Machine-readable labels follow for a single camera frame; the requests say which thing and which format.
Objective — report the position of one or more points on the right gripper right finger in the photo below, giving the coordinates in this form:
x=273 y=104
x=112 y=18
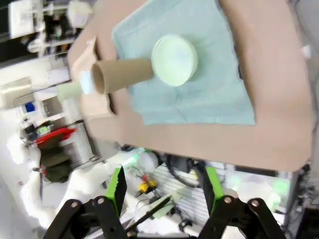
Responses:
x=213 y=186

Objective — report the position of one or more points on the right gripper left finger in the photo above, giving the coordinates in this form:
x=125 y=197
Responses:
x=117 y=189

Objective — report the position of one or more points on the grey-green cloth mat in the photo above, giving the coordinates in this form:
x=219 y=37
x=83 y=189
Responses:
x=211 y=99

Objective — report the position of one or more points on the light green tall cup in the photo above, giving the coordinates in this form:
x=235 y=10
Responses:
x=69 y=90

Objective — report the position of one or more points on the brown tall cup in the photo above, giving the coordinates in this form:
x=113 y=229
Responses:
x=124 y=73

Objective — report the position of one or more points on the light green bowl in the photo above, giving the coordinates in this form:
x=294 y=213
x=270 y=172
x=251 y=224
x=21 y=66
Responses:
x=174 y=61

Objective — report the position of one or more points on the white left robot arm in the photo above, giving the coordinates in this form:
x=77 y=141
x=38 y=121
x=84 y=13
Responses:
x=84 y=181

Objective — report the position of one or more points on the black handheld yellow button controller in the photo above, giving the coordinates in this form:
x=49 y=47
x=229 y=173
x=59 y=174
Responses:
x=145 y=187

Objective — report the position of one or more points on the white dome lamp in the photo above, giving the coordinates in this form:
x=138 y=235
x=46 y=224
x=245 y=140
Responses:
x=147 y=161

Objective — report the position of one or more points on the dark olive bag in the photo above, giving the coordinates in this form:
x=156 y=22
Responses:
x=56 y=166

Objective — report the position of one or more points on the red plastic crate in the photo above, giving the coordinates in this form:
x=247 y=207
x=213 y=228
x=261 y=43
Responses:
x=54 y=137

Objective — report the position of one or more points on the blue storage bin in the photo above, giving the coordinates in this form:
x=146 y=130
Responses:
x=30 y=107

